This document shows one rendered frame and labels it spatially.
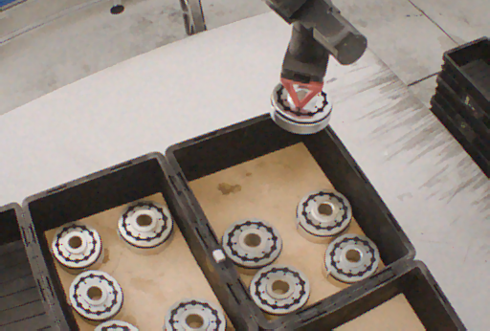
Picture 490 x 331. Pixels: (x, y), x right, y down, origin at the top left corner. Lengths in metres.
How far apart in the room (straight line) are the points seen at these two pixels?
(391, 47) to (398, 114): 1.39
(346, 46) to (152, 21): 2.16
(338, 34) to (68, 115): 0.87
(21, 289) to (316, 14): 0.71
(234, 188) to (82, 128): 0.48
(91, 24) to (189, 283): 2.12
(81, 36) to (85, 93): 1.39
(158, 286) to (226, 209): 0.21
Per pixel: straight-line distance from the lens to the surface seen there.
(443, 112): 2.05
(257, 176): 1.15
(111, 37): 2.84
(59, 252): 1.05
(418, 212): 1.32
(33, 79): 2.74
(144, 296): 1.01
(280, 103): 0.98
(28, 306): 1.05
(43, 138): 1.45
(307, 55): 0.89
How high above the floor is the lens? 1.73
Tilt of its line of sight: 49 degrees down
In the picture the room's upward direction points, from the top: 3 degrees clockwise
